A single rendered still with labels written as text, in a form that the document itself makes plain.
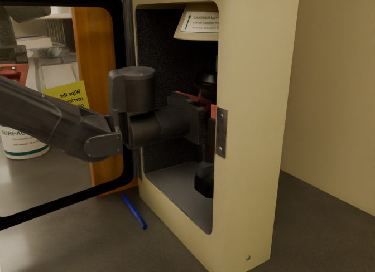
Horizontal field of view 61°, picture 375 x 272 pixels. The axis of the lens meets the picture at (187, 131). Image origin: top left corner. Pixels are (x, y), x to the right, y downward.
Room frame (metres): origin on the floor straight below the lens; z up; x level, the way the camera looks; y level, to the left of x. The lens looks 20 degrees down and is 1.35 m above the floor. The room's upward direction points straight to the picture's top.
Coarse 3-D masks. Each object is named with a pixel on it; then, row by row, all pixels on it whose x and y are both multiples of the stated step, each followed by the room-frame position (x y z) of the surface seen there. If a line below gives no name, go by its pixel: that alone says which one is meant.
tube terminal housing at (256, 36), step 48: (144, 0) 0.60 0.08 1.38; (192, 0) 0.47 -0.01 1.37; (240, 0) 0.40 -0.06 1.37; (288, 0) 0.44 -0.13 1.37; (240, 48) 0.40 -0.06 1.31; (288, 48) 0.45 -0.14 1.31; (240, 96) 0.40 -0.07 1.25; (240, 144) 0.41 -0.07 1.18; (144, 192) 0.64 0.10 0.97; (240, 192) 0.41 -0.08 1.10; (192, 240) 0.47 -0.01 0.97; (240, 240) 0.41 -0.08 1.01
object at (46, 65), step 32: (0, 32) 0.51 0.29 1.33; (32, 32) 0.54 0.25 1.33; (64, 32) 0.57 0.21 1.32; (96, 32) 0.61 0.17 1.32; (0, 64) 0.50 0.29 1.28; (32, 64) 0.53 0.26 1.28; (64, 64) 0.57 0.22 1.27; (96, 64) 0.60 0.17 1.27; (64, 96) 0.56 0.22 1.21; (96, 96) 0.60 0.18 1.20; (0, 128) 0.49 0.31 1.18; (0, 160) 0.48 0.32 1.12; (32, 160) 0.51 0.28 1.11; (64, 160) 0.55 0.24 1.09; (0, 192) 0.48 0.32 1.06; (32, 192) 0.51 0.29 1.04; (64, 192) 0.54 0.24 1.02
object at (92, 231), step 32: (128, 192) 0.68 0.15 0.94; (288, 192) 0.68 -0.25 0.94; (320, 192) 0.68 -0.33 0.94; (32, 224) 0.55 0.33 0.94; (64, 224) 0.55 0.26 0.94; (96, 224) 0.55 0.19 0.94; (128, 224) 0.55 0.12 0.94; (160, 224) 0.55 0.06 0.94; (288, 224) 0.55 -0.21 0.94; (320, 224) 0.55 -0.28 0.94; (352, 224) 0.55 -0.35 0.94; (0, 256) 0.46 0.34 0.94; (32, 256) 0.46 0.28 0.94; (64, 256) 0.46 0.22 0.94; (96, 256) 0.46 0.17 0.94; (128, 256) 0.46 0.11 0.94; (160, 256) 0.46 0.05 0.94; (192, 256) 0.46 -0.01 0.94; (288, 256) 0.46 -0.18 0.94; (320, 256) 0.46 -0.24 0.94; (352, 256) 0.46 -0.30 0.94
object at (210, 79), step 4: (216, 56) 0.58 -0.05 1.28; (216, 60) 0.57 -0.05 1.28; (216, 64) 0.57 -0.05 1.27; (216, 68) 0.57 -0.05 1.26; (204, 72) 0.57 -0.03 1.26; (208, 72) 0.56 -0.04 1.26; (212, 72) 0.56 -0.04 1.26; (216, 72) 0.57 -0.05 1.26; (200, 76) 0.57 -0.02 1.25; (204, 76) 0.56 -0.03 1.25; (208, 76) 0.55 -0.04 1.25; (212, 76) 0.55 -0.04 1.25; (216, 76) 0.54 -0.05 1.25; (200, 80) 0.56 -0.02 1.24; (204, 80) 0.55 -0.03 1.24; (208, 80) 0.54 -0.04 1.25; (212, 80) 0.54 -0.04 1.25; (216, 80) 0.54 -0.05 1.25
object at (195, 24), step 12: (192, 12) 0.52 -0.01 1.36; (204, 12) 0.50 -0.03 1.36; (216, 12) 0.50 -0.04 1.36; (180, 24) 0.54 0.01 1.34; (192, 24) 0.51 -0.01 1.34; (204, 24) 0.50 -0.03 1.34; (216, 24) 0.49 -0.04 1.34; (180, 36) 0.52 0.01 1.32; (192, 36) 0.50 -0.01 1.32; (204, 36) 0.49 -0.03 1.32; (216, 36) 0.48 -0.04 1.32
